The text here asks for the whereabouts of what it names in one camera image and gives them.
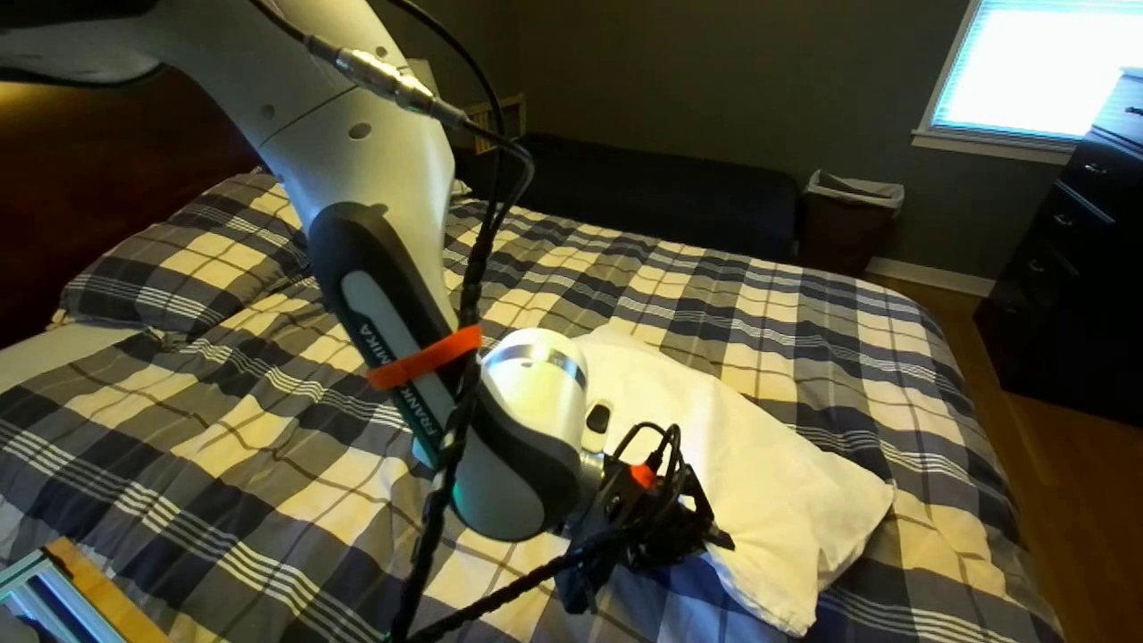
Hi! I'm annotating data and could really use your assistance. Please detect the white pillow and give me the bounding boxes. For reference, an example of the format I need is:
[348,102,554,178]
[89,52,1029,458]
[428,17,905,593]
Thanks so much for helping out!
[580,325,895,636]

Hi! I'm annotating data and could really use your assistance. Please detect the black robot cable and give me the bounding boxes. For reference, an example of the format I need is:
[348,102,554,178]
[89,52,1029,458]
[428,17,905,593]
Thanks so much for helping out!
[254,0,623,643]

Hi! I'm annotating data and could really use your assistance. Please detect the dark low couch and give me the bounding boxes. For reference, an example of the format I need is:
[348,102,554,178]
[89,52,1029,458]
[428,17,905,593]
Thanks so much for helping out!
[517,134,801,262]

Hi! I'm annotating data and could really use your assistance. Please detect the teal frame stand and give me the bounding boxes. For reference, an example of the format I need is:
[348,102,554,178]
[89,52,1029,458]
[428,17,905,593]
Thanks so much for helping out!
[0,550,121,643]

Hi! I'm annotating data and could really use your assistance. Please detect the plaid bed comforter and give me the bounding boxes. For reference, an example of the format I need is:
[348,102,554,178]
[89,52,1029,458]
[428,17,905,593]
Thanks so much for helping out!
[0,211,1066,643]

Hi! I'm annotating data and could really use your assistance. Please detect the bright window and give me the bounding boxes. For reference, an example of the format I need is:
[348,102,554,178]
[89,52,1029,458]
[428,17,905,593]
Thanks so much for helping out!
[912,0,1143,165]

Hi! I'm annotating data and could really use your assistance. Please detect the plaid pillow near headboard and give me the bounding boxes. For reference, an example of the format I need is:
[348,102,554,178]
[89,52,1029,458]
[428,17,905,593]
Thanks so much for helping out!
[59,170,306,344]

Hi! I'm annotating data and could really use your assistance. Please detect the dark wooden headboard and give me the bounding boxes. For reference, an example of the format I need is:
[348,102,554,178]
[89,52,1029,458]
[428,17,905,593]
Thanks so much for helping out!
[0,70,259,344]

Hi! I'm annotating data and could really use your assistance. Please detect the small dark nightstand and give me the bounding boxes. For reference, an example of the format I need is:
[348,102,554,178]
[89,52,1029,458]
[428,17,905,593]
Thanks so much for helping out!
[801,167,905,276]

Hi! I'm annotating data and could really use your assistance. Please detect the black dresser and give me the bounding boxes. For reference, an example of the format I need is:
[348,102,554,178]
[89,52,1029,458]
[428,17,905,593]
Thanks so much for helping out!
[974,69,1143,424]

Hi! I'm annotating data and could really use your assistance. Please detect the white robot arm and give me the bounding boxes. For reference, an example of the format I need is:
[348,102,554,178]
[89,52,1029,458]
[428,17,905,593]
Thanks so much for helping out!
[0,0,730,612]

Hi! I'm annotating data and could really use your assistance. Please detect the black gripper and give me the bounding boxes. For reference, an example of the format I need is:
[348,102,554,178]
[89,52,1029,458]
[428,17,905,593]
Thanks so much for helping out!
[559,423,737,613]

